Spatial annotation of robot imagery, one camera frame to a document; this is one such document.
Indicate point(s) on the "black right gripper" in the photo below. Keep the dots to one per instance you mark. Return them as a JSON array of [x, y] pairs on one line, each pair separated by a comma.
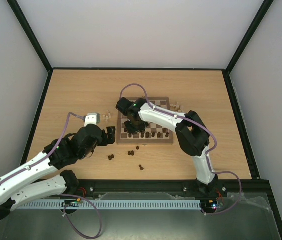
[[135, 125]]

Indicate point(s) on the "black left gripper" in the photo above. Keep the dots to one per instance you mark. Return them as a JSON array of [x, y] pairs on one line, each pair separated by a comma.
[[111, 135]]

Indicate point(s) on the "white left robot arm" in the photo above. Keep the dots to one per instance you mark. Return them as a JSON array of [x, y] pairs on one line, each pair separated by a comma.
[[45, 174]]

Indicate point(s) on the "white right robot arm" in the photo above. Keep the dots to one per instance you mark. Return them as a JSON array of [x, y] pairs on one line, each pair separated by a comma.
[[193, 137]]

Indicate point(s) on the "dark chess pieces left cluster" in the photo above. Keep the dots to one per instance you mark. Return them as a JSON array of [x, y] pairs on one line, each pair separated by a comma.
[[111, 157]]

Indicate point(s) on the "light chess pieces left pile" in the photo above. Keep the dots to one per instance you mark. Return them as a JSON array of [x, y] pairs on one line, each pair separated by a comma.
[[107, 116]]

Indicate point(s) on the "light chess pieces pile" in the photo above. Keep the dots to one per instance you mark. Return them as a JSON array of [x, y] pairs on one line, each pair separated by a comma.
[[176, 107], [107, 116]]

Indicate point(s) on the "wooden chess board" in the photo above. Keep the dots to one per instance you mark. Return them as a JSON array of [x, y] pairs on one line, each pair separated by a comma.
[[155, 125]]

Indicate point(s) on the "light chess pieces right pile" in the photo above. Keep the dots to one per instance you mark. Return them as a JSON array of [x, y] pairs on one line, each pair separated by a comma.
[[176, 107]]

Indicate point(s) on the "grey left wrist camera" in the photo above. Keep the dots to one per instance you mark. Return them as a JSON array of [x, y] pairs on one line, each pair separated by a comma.
[[92, 118]]

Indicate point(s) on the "light blue cable duct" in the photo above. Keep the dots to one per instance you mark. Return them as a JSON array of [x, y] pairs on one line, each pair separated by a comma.
[[58, 204]]

